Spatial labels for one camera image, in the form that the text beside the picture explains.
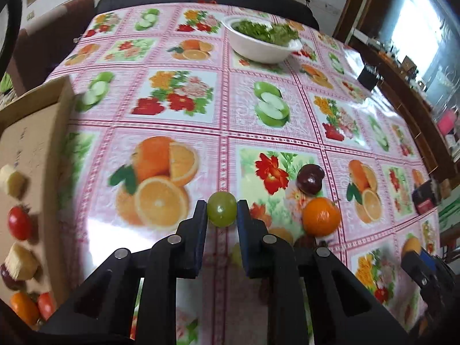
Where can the small black box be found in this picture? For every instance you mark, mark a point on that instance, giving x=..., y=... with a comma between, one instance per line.
x=368, y=77

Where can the brown cardboard box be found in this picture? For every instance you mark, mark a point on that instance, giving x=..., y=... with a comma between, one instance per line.
x=36, y=158

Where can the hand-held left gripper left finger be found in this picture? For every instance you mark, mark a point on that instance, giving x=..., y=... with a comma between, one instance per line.
x=199, y=237

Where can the dark red date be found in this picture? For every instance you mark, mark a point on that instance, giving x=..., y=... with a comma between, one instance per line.
x=305, y=242

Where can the green leafy vegetables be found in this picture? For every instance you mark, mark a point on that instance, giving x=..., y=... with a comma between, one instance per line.
x=258, y=30

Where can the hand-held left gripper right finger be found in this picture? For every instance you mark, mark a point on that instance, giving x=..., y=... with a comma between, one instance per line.
x=246, y=237

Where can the fruit and flower print tablecloth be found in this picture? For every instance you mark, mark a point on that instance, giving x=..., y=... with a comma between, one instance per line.
x=107, y=140

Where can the green cloth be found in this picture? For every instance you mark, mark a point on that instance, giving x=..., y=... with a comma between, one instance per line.
x=5, y=83

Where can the dark red plum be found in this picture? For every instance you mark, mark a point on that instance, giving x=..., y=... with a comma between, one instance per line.
x=6, y=282
x=309, y=183

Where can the brown wooden counter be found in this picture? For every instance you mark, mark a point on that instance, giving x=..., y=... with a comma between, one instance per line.
x=406, y=107

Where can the green and white package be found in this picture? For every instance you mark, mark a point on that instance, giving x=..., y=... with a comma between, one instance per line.
x=447, y=215

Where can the black sofa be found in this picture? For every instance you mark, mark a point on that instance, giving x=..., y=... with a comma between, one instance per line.
x=143, y=0

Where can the orange tangerine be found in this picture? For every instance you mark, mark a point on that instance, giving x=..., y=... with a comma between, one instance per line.
x=321, y=217
x=23, y=309

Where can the green grape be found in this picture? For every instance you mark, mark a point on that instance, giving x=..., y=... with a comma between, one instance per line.
x=221, y=209

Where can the red cloth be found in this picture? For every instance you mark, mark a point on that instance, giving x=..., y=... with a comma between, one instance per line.
x=206, y=0

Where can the yellow fruit chunk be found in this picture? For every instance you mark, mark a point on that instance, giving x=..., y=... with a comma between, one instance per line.
x=22, y=262
x=12, y=183

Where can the brown chair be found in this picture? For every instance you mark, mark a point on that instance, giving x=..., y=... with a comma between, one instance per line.
x=46, y=43

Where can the pink container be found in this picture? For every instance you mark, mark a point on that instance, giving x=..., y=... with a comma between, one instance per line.
x=446, y=122

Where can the white bowl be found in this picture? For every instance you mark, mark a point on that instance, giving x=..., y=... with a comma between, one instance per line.
x=258, y=52

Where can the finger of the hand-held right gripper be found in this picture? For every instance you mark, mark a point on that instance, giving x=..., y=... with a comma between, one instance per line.
x=417, y=269
x=436, y=266

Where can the red tomato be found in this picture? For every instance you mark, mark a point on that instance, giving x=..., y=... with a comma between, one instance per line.
x=19, y=224
x=46, y=305

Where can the bright window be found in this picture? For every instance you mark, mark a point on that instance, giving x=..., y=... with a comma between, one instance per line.
x=417, y=32

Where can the dark jar with red label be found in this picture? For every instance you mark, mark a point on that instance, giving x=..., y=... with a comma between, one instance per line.
x=424, y=201

